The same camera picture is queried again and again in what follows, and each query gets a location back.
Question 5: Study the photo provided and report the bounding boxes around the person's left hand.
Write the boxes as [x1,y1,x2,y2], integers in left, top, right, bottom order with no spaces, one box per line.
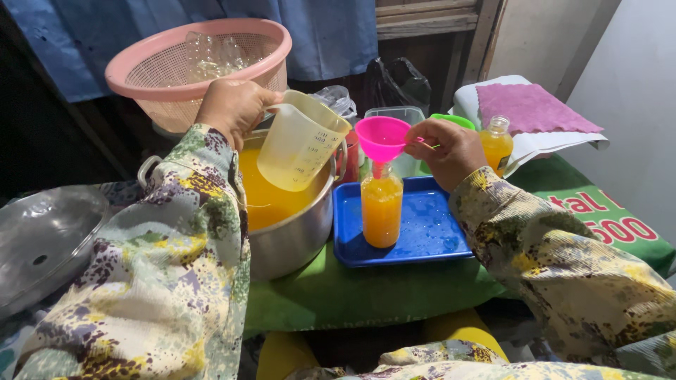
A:
[195,78,284,152]

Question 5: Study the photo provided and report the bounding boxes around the person's right hand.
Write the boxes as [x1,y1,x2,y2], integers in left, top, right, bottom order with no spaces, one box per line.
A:
[404,118,490,194]

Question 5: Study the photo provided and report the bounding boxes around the pink plastic funnel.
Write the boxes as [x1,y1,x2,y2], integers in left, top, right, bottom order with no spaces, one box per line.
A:
[355,116,426,180]

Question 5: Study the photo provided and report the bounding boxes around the clear plastic measuring jug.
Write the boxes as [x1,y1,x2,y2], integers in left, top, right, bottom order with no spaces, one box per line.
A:
[256,90,353,192]

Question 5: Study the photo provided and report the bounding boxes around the green plastic funnel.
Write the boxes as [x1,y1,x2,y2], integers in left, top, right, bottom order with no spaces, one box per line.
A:
[429,113,476,131]

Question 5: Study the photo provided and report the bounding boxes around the juice bottle without cap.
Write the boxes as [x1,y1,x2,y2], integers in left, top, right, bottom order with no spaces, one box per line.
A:
[361,161,404,249]
[479,116,514,178]

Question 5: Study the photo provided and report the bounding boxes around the heap of empty clear bottles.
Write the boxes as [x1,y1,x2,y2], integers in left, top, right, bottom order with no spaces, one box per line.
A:
[185,32,265,83]

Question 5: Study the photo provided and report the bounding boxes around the clear plastic container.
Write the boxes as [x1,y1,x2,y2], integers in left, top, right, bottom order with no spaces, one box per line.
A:
[364,106,426,178]

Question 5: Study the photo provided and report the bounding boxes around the blue plastic tray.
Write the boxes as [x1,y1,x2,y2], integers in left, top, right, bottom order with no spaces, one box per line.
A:
[333,176,474,268]

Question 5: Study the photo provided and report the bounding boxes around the pink plastic colander basket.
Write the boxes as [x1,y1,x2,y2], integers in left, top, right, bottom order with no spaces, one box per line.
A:
[105,18,293,134]

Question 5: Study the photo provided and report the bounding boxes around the black plastic bag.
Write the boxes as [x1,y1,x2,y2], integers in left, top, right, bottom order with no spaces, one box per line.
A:
[364,57,432,117]

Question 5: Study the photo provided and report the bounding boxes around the pink cloth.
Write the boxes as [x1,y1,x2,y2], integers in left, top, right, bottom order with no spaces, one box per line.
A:
[475,83,604,135]

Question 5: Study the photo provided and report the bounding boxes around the red plastic cup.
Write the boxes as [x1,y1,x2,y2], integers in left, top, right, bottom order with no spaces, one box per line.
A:
[335,129,361,185]

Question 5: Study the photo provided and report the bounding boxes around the clear plastic bag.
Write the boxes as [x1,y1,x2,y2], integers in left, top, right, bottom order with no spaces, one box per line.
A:
[309,85,358,123]

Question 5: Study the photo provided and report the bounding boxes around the blue curtain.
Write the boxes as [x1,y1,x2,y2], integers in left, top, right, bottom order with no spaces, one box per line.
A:
[2,0,379,103]

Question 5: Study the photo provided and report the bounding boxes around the steel pot of orange juice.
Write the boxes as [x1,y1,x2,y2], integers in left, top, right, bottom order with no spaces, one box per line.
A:
[137,129,349,281]

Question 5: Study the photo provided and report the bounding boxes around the green printed table cover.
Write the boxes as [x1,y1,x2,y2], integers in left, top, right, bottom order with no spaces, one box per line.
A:
[244,153,676,338]

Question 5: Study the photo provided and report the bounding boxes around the glass pot lid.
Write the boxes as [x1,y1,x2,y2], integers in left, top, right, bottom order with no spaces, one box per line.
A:
[0,185,112,321]

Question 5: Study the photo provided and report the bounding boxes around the person's yellow trousers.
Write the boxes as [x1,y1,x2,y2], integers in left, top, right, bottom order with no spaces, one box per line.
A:
[256,309,510,380]

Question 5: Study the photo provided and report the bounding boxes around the wooden frame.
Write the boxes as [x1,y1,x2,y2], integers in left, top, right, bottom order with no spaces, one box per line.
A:
[375,0,509,114]

